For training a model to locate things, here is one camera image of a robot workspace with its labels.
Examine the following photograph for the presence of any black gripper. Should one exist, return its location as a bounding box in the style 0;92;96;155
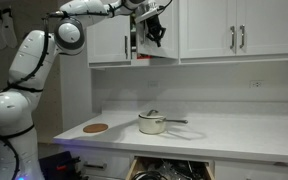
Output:
146;15;166;47

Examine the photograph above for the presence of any white cabinet door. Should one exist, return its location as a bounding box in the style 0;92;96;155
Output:
87;16;130;64
136;0;179;59

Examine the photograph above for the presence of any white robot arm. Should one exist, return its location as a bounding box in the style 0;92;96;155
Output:
0;0;165;180

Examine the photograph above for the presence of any cream saucepan with lid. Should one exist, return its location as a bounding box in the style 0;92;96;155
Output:
138;110;188;135

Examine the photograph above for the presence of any round cork trivet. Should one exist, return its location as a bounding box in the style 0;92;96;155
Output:
83;123;108;133

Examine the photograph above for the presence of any open wooden drawer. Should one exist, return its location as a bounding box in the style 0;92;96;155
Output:
126;157;215;180

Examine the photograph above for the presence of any white lower drawer front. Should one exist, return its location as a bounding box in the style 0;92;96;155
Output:
71;151;131;179

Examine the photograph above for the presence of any white wall outlet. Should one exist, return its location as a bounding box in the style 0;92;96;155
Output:
249;80;263;88
147;80;159;88

